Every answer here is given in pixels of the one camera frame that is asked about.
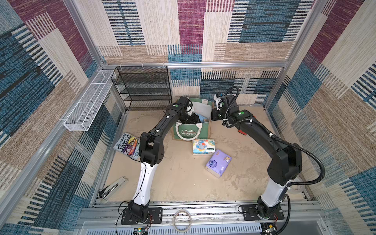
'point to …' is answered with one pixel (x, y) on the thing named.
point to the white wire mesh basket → (80, 119)
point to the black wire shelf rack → (145, 86)
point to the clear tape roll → (296, 189)
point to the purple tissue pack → (218, 163)
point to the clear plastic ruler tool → (113, 187)
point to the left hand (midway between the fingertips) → (198, 124)
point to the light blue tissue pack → (202, 118)
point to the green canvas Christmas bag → (181, 130)
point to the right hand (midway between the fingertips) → (215, 113)
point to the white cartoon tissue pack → (203, 147)
